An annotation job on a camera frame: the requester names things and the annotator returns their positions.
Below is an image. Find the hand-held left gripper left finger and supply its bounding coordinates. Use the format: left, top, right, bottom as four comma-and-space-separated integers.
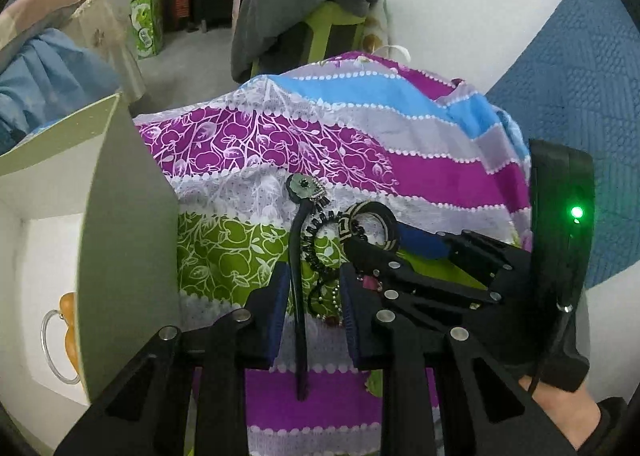
54, 263, 292, 456

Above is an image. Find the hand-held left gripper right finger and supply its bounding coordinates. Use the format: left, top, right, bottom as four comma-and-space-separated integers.
339, 264, 576, 456

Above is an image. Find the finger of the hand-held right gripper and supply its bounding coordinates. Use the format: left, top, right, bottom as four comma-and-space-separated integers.
397, 226, 521, 283
344, 235, 503, 332

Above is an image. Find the black gold bangle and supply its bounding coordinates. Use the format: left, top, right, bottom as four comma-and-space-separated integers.
345, 202, 401, 252

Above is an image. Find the black spiral hair tie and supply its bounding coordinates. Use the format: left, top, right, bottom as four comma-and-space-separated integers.
299, 212, 351, 273

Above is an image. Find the white green cardboard box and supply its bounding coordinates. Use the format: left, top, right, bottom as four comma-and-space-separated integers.
0, 93, 181, 452

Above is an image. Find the person's right forearm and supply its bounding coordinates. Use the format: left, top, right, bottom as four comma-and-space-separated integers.
520, 373, 628, 456

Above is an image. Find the striped floral printed cloth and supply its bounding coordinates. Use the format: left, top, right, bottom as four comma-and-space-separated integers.
132, 51, 533, 456

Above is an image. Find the blue quilted mat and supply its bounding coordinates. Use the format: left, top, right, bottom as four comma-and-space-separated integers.
485, 0, 640, 289

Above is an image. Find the orange pendant hoop earring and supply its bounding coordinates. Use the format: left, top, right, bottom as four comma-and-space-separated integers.
41, 292, 82, 385

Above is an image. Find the green chair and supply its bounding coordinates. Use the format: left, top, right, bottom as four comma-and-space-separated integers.
250, 1, 368, 79

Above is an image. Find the green shopping bag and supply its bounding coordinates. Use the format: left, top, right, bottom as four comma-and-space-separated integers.
131, 0, 165, 59

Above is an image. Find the beige lace cloth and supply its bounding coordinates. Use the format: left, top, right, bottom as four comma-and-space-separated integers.
65, 0, 146, 102

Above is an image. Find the light blue cloth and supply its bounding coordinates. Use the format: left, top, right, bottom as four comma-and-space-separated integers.
0, 28, 123, 154

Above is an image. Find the beige pillow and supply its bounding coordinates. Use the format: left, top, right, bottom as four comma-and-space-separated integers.
0, 0, 96, 52

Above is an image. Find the white strap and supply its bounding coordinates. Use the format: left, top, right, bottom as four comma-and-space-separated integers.
375, 43, 412, 63

